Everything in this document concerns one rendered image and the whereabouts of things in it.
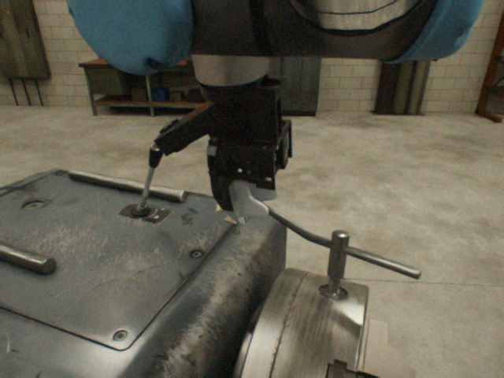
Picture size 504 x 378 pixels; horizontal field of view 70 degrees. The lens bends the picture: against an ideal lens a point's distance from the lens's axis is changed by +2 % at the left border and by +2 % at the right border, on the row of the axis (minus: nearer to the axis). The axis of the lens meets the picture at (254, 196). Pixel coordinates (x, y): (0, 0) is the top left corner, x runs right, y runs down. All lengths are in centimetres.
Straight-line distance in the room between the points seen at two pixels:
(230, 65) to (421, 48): 18
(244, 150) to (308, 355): 24
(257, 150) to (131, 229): 31
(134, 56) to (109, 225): 44
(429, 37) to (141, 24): 15
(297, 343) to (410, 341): 182
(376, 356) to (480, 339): 183
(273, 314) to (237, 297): 6
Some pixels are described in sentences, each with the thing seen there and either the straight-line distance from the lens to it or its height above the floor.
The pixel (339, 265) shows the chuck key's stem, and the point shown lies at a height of 128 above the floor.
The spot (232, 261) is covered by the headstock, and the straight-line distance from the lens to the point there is 53.
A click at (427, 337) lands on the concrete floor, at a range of 231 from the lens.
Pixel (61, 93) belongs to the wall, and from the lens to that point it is 811.
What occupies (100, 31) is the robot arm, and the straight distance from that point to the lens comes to 24.
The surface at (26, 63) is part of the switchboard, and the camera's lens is 802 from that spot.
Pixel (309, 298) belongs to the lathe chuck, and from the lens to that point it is 49.
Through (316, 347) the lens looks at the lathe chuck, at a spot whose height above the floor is 123.
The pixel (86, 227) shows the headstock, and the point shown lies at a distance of 65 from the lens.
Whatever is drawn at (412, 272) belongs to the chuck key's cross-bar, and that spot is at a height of 131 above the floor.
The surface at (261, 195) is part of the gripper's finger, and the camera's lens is 48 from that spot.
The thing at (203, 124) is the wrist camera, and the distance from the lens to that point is 40.
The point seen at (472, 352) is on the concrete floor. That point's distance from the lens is 234.
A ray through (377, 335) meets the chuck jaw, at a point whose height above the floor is 111.
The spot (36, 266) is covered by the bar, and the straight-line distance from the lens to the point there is 56.
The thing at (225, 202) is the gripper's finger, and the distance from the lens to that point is 45.
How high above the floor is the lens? 156
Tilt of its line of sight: 27 degrees down
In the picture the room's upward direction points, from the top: straight up
